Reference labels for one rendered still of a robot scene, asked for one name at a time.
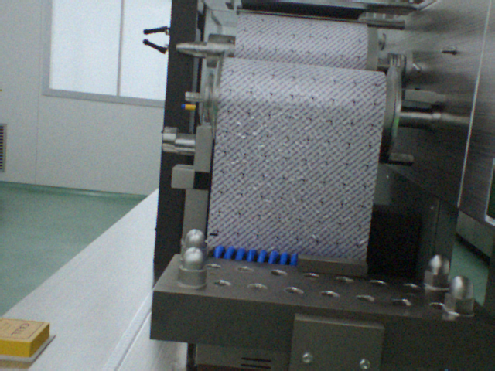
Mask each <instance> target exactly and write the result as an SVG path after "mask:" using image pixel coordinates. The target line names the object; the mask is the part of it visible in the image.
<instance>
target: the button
mask: <svg viewBox="0 0 495 371"><path fill-rule="evenodd" d="M49 336H50V323H49V322H42V321H34V320H25V319H17V318H0V355H4V356H19V357H28V358H30V357H31V356H32V355H33V354H34V353H35V352H37V351H38V349H39V347H40V346H41V345H42V344H43V343H44V342H45V341H47V339H48V338H49Z"/></svg>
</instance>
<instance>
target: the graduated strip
mask: <svg viewBox="0 0 495 371"><path fill-rule="evenodd" d="M165 271H166V269H163V271H162V273H161V274H160V276H159V278H158V280H157V281H156V283H155V285H154V287H153V288H152V290H151V291H150V292H149V293H148V296H147V298H146V299H145V300H144V302H143V304H142V306H141V307H140V309H139V311H138V313H136V315H135V317H134V318H133V319H132V321H131V324H130V325H129V326H128V328H127V330H126V332H124V334H123V336H122V337H121V339H120V341H119V343H118V344H117V346H116V347H115V350H113V352H112V354H111V355H110V357H109V358H108V360H107V362H106V364H105V365H104V367H103V368H102V369H101V371H120V369H121V367H122V366H123V364H124V361H125V359H126V357H127V356H128V355H129V353H130V351H131V349H132V347H133V345H134V344H135V341H136V340H137V338H138V335H139V333H141V332H142V329H143V328H144V326H145V323H146V322H147V320H148V318H149V316H150V314H151V308H152V298H153V290H154V288H155V286H156V285H157V284H158V282H159V280H160V277H161V276H162V274H163V273H165Z"/></svg>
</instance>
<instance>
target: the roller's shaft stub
mask: <svg viewBox="0 0 495 371"><path fill-rule="evenodd" d="M440 121H441V109H440V106H439V105H432V104H431V105H430V106H429V107H428V108H424V107H408V106H401V109H400V116H399V122H398V127H403V128H419V129H425V132H426V133H427V134H435V133H437V131H438V129H439V125H440Z"/></svg>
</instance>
